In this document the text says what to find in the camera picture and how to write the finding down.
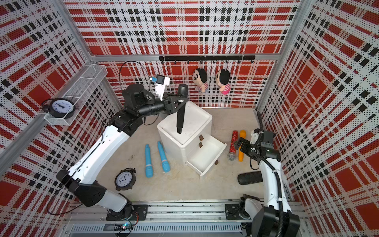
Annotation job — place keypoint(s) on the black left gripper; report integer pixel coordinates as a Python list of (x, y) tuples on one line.
[(169, 104)]

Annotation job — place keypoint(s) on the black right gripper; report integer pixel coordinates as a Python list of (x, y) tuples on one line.
[(244, 149)]

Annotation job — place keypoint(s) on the black toy microphone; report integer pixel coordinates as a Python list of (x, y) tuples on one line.
[(182, 92)]

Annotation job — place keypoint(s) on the red glitter toy microphone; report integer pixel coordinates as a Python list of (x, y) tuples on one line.
[(232, 150)]

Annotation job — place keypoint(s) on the white bottom drawer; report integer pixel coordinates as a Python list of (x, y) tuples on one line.
[(204, 158)]

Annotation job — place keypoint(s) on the white plastic drawer cabinet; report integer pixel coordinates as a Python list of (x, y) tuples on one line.
[(181, 146)]

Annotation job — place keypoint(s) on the blue toy microphone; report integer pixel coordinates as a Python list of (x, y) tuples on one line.
[(148, 167), (164, 161)]

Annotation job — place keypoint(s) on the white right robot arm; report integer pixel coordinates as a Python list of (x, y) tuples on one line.
[(272, 216)]

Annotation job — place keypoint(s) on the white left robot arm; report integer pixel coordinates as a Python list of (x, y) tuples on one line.
[(80, 179)]

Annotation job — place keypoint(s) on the plush doll blue shorts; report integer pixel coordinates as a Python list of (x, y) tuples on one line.
[(199, 78)]

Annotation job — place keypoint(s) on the black cylinder on floor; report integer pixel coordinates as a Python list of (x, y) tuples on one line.
[(250, 178)]

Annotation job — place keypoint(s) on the plush doll pink shorts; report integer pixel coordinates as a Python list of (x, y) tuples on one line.
[(223, 81)]

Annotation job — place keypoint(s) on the black alarm clock on floor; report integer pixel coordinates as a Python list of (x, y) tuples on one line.
[(125, 180)]

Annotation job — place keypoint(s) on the black alarm clock in basket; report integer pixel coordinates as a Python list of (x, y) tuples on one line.
[(59, 108)]

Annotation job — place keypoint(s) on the small circuit board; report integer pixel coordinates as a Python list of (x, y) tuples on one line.
[(123, 228)]

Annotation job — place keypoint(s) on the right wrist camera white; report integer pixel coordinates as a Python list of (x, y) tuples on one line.
[(254, 136)]

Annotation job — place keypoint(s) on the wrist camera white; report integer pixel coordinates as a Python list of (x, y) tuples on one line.
[(160, 83), (254, 136)]

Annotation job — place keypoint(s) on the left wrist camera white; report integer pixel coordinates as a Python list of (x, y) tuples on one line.
[(160, 83)]

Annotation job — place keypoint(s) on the black wall hook rail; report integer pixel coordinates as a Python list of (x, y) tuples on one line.
[(208, 58)]

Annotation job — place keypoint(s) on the white wire wall basket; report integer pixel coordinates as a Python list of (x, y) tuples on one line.
[(80, 92)]

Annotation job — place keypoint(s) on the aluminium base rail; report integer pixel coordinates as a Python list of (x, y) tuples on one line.
[(161, 219)]

